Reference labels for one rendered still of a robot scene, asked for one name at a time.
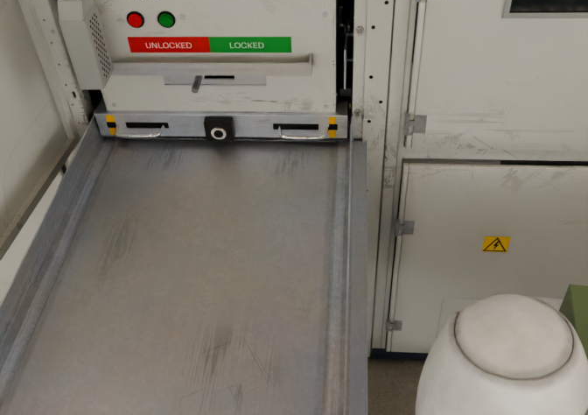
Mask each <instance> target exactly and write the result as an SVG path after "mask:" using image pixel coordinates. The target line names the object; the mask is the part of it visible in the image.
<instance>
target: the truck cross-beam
mask: <svg viewBox="0 0 588 415"><path fill-rule="evenodd" d="M347 114H348V102H336V112H258V111H149V110H107V108H106V105H105V102H104V101H100V103H99V105H98V107H97V109H96V111H95V113H94V115H95V118H96V121H97V124H98V127H99V130H100V133H101V135H102V136H115V135H111V133H110V130H109V128H115V127H116V122H107V119H106V116H105V115H123V116H124V120H125V123H126V126H127V130H128V133H129V134H155V133H157V132H158V131H159V130H160V128H161V126H162V124H163V123H164V124H165V128H164V131H163V132H162V133H161V135H160V136H170V137H205V136H206V133H205V127H204V120H205V117H206V116H219V117H233V120H234V132H235V136H236V137H279V135H278V130H277V127H278V125H281V126H282V133H283V135H289V136H318V135H319V116H332V117H336V124H329V130H336V137H329V138H347Z"/></svg>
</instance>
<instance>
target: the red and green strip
mask: <svg viewBox="0 0 588 415"><path fill-rule="evenodd" d="M127 38H128V41H129V48H130V51H131V52H132V53H292V51H291V37H127Z"/></svg>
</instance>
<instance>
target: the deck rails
mask: <svg viewBox="0 0 588 415"><path fill-rule="evenodd" d="M352 124H353V117H352V116H351V136H350V141H346V140H336V141H335V159H334V175H333V193H332V227H331V244H330V262H329V279H328V296H327V314H326V331H325V365H324V382H323V400H322V415H349V391H350V343H351V295H352V247H353V200H354V141H352ZM116 140H117V137H104V136H102V135H101V133H100V130H99V127H98V124H97V121H96V118H95V114H94V115H93V117H92V119H91V121H90V123H89V125H88V127H87V129H86V131H85V133H84V135H83V137H82V139H81V141H80V143H79V145H78V147H77V149H76V151H75V153H74V155H73V157H72V159H71V162H70V164H69V166H68V168H67V169H66V172H65V174H64V176H63V178H62V180H61V182H60V183H59V186H58V188H57V190H56V192H55V194H54V196H53V197H52V200H51V202H50V204H49V206H48V208H47V210H46V212H45V214H44V216H43V218H42V220H41V222H40V224H39V226H38V228H37V230H36V233H35V235H34V237H33V238H32V240H31V243H30V245H29V247H28V249H27V251H26V252H25V254H24V257H23V259H22V261H21V263H20V265H19V266H18V268H17V271H16V273H15V275H14V277H13V279H12V280H11V282H10V285H9V287H8V289H7V291H6V293H5V294H4V296H3V299H2V302H1V304H0V409H1V407H2V405H3V402H4V400H5V397H6V395H7V393H8V390H9V388H10V386H11V383H12V381H13V378H14V376H15V375H16V373H17V370H18V367H19V364H20V363H21V361H22V358H23V356H24V354H25V351H26V349H27V346H28V344H29V342H30V339H31V337H32V335H33V332H34V330H35V328H36V326H37V324H38V322H39V318H40V316H41V314H42V312H43V310H44V307H45V305H46V301H47V300H48V298H49V296H50V293H51V291H52V289H53V286H54V284H55V281H56V279H57V277H58V275H59V273H60V269H61V267H62V265H63V263H64V261H65V259H66V257H67V253H68V251H69V249H70V247H71V245H72V242H73V240H74V237H75V235H76V233H77V230H78V228H79V226H80V225H81V221H82V219H83V216H84V214H85V213H86V210H87V208H88V204H89V202H90V201H91V198H92V196H93V194H94V191H95V189H96V187H97V184H98V182H99V180H100V177H101V175H102V172H103V170H104V168H105V165H106V164H107V162H108V159H109V156H110V153H111V152H112V150H113V148H114V145H115V143H116Z"/></svg>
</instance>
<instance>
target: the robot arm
mask: <svg viewBox="0 0 588 415"><path fill-rule="evenodd" d="M416 415H588V360H587V358H586V355H585V351H584V348H583V346H582V343H581V341H580V340H579V338H578V334H577V332H576V330H575V329H574V327H573V326H572V325H571V323H570V322H569V320H568V319H567V318H566V317H565V316H564V315H563V314H562V313H560V312H559V311H558V310H557V309H556V308H555V307H553V306H551V305H549V304H547V303H545V302H543V301H541V300H539V299H536V298H533V297H530V296H528V295H523V294H519V293H511V292H504V293H497V294H494V295H491V296H489V297H488V298H485V299H482V300H480V301H477V302H475V303H473V304H471V305H469V306H468V307H466V308H464V309H463V310H461V311H460V312H455V313H454V314H453V315H452V316H451V317H450V319H448V321H447V322H446V323H445V324H444V326H443V327H442V329H441V330H440V332H439V333H438V335H437V338H436V340H435V341H434V342H433V344H432V347H431V349H430V352H429V354H428V356H427V358H426V360H425V363H424V366H423V370H422V373H421V376H420V380H419V384H418V387H417V394H416Z"/></svg>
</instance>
